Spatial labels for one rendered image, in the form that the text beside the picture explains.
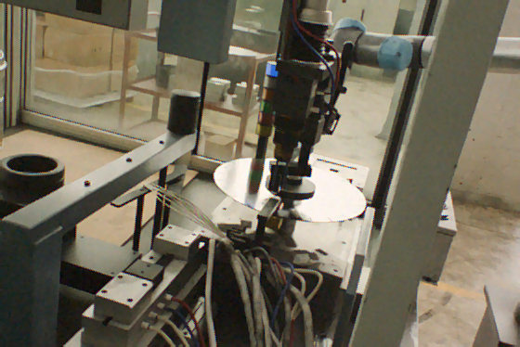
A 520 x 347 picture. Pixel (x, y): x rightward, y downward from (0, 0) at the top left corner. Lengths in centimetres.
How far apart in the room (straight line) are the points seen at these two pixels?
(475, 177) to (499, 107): 56
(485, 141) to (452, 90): 389
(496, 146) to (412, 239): 390
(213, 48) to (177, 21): 7
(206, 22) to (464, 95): 54
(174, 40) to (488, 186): 373
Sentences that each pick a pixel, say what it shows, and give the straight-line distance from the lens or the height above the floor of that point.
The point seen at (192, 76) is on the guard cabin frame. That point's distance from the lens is 165.
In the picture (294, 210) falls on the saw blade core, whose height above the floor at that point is 95.
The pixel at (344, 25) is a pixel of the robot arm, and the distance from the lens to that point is 127.
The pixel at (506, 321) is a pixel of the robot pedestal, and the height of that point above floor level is 75.
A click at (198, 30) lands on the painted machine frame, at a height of 126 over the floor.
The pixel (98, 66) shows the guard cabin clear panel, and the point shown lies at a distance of 182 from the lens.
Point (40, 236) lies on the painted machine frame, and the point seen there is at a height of 103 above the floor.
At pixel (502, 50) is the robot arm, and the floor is 130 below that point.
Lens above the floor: 137
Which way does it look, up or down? 20 degrees down
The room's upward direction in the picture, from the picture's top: 11 degrees clockwise
